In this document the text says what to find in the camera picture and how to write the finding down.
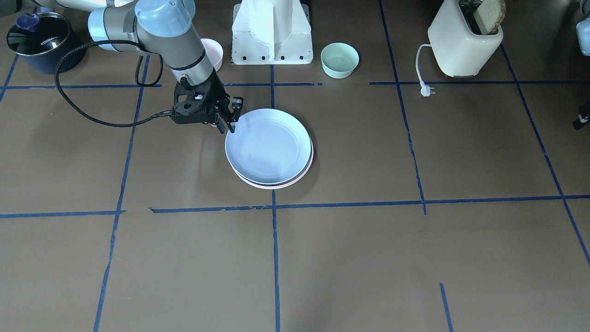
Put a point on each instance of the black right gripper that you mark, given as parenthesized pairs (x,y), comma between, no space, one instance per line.
(215,94)

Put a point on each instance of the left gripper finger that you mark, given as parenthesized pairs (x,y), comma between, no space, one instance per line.
(583,117)

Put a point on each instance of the light blue plate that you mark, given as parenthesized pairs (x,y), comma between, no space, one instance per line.
(268,146)

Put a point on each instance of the pink plate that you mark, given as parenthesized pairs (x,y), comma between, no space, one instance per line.
(285,183)

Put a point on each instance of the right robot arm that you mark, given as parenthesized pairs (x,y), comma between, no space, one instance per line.
(165,28)

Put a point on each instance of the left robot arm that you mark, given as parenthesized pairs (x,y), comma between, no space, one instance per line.
(583,35)

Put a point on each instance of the pink bowl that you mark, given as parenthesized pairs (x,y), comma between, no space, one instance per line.
(215,52)

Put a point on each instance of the green bowl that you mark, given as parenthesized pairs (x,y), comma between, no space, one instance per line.
(339,60)

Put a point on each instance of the cream toaster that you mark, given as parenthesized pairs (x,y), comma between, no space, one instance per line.
(459,46)

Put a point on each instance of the bread slice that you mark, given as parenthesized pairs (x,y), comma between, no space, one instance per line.
(491,13)

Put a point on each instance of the dark blue saucepan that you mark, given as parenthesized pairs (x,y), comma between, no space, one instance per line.
(41,36)

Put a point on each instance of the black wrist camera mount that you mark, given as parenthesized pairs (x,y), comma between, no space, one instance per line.
(191,107)

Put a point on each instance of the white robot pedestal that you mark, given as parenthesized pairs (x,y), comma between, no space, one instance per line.
(271,32)

